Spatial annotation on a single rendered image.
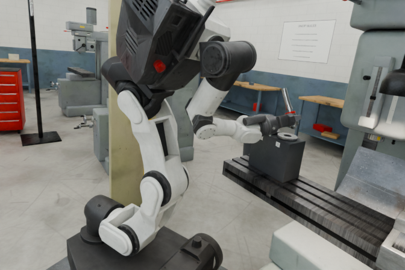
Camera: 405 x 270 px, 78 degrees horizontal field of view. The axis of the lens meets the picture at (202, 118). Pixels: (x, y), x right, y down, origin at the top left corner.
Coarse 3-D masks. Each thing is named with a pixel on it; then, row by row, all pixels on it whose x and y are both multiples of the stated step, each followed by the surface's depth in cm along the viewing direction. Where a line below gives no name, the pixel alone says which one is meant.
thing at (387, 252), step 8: (392, 232) 74; (400, 232) 75; (392, 240) 71; (400, 240) 71; (384, 248) 68; (392, 248) 67; (400, 248) 68; (384, 256) 68; (392, 256) 67; (400, 256) 65; (376, 264) 70; (384, 264) 68; (392, 264) 67; (400, 264) 66
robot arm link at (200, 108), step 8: (200, 88) 79; (208, 88) 76; (200, 96) 79; (208, 96) 78; (216, 96) 78; (224, 96) 79; (192, 104) 83; (200, 104) 80; (208, 104) 80; (216, 104) 80; (192, 112) 84; (200, 112) 82; (208, 112) 82; (192, 120) 85; (200, 120) 83; (208, 120) 84; (192, 128) 86; (200, 128) 86; (208, 128) 86; (216, 128) 88; (200, 136) 88; (208, 136) 90
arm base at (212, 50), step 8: (240, 40) 75; (200, 48) 70; (208, 48) 67; (216, 48) 65; (224, 48) 64; (200, 56) 71; (208, 56) 68; (216, 56) 66; (224, 56) 64; (256, 56) 74; (200, 64) 72; (208, 64) 68; (216, 64) 66; (224, 64) 65; (208, 72) 69; (216, 72) 67; (224, 72) 66
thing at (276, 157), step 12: (252, 144) 126; (264, 144) 120; (276, 144) 114; (288, 144) 109; (300, 144) 113; (252, 156) 127; (264, 156) 120; (276, 156) 114; (288, 156) 110; (300, 156) 115; (264, 168) 121; (276, 168) 115; (288, 168) 112; (288, 180) 115
